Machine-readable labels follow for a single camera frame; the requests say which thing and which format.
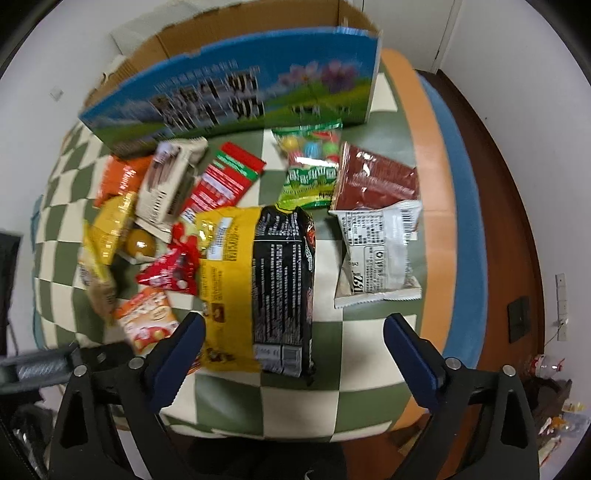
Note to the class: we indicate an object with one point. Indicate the blue bed sheet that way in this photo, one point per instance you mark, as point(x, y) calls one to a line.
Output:
point(62, 313)

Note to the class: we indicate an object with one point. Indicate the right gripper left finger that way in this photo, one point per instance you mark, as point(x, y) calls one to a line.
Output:
point(85, 443)

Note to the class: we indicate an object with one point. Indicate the white grey snack packet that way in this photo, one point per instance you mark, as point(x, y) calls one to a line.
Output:
point(376, 266)

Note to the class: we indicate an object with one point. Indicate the beige yellow snack packet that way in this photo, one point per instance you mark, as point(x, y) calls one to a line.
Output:
point(96, 278)

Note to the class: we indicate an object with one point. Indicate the red green snack box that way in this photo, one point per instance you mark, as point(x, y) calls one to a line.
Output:
point(225, 180)

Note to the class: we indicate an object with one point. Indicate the blue cardboard box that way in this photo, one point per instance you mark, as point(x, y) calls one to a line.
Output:
point(257, 64)

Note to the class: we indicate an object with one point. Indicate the packaged braised egg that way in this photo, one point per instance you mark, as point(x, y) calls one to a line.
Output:
point(139, 247)

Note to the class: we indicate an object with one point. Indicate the orange snack packet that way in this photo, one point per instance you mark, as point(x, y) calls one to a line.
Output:
point(121, 176)

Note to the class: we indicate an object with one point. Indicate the yellow black snack bag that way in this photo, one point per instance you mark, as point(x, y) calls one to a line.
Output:
point(256, 279)

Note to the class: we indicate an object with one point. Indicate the green candy bag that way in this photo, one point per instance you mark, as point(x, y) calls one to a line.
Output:
point(312, 153)

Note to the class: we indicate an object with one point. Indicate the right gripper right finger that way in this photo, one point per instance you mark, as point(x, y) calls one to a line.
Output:
point(503, 444)

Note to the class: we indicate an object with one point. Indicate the white brown biscuit box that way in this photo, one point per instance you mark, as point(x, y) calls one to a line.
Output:
point(169, 180)

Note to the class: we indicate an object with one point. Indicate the orange sunflower seed bag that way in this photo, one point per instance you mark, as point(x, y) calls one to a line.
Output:
point(146, 319)

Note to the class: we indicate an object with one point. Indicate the dark red snack packet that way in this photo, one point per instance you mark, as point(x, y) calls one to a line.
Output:
point(370, 181)

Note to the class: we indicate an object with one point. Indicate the red small candy packet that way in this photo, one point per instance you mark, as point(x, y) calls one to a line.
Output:
point(176, 269)

